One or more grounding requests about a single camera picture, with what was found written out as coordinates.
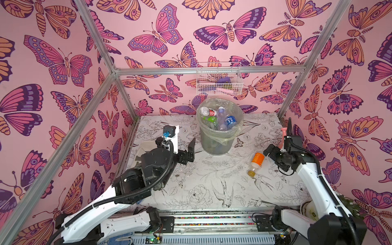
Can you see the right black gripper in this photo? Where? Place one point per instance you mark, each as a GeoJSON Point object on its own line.
{"type": "Point", "coordinates": [288, 146]}

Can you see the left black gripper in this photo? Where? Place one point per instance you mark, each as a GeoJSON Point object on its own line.
{"type": "Point", "coordinates": [189, 154]}

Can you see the orange label bottle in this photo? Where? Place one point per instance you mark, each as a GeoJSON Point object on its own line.
{"type": "Point", "coordinates": [255, 164]}

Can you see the blue label bottle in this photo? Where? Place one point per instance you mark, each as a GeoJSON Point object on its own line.
{"type": "Point", "coordinates": [231, 121]}

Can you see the purple label clear bottle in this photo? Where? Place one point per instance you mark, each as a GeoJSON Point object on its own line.
{"type": "Point", "coordinates": [221, 117]}

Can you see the lime green label bottle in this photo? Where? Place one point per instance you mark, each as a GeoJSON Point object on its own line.
{"type": "Point", "coordinates": [210, 121]}

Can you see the red white label bottle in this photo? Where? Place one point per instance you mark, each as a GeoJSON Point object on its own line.
{"type": "Point", "coordinates": [205, 111]}

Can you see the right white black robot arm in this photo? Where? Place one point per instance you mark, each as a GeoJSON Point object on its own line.
{"type": "Point", "coordinates": [336, 224]}

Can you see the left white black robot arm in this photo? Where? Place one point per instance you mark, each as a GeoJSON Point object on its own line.
{"type": "Point", "coordinates": [93, 225]}

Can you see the grey mesh waste bin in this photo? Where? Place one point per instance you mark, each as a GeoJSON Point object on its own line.
{"type": "Point", "coordinates": [216, 142]}

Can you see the beige grey work glove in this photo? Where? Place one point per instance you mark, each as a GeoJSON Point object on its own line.
{"type": "Point", "coordinates": [137, 155]}

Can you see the pink plastic watering can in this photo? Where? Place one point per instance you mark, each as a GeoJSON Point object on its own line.
{"type": "Point", "coordinates": [284, 134]}

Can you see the blue dotted work glove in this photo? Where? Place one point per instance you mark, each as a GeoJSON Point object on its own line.
{"type": "Point", "coordinates": [119, 240]}

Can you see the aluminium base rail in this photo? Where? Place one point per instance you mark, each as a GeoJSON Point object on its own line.
{"type": "Point", "coordinates": [216, 228]}

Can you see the white wire wall basket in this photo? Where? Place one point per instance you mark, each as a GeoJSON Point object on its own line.
{"type": "Point", "coordinates": [219, 80]}

